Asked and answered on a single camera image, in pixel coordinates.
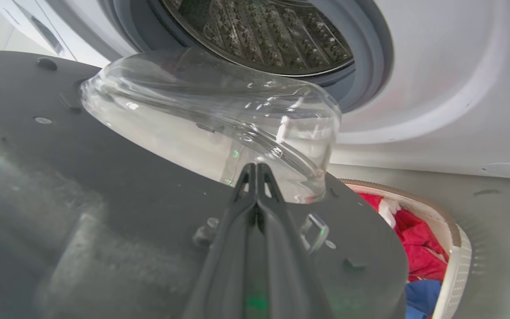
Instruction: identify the white garment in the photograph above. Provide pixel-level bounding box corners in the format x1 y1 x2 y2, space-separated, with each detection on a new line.
378 198 402 228

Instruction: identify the grey washing machine door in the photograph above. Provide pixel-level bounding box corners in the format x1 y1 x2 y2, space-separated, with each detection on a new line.
0 47 410 319

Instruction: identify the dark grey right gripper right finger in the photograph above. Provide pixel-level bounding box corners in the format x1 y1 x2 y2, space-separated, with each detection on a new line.
255 163 335 319

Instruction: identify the red garment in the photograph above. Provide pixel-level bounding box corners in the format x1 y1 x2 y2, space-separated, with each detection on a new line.
358 192 449 282

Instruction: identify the white washing machine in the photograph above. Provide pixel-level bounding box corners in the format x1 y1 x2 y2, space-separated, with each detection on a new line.
0 0 510 181

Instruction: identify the blue garment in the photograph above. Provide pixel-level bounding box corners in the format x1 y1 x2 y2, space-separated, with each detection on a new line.
405 279 442 319

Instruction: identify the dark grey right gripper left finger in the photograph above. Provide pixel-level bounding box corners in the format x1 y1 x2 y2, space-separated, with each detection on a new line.
182 163 258 319

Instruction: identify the white laundry basket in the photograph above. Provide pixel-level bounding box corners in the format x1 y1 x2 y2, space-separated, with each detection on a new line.
340 179 472 319

